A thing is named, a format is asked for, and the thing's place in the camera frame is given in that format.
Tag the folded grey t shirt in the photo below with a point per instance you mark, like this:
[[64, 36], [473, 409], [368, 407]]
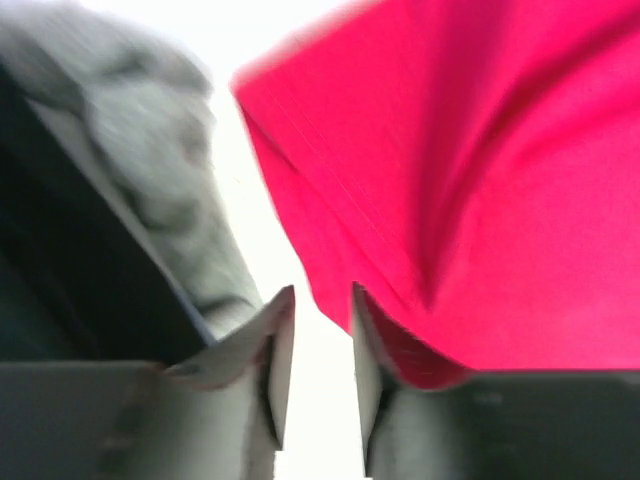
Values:
[[145, 102]]

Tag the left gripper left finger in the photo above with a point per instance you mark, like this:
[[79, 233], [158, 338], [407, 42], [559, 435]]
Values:
[[219, 415]]

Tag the folded black t shirt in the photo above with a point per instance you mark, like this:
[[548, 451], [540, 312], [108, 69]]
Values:
[[75, 283]]

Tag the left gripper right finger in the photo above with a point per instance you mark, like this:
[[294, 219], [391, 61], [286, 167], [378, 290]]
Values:
[[514, 425]]

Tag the pink red t shirt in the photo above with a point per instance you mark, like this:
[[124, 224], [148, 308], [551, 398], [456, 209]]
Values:
[[474, 166]]

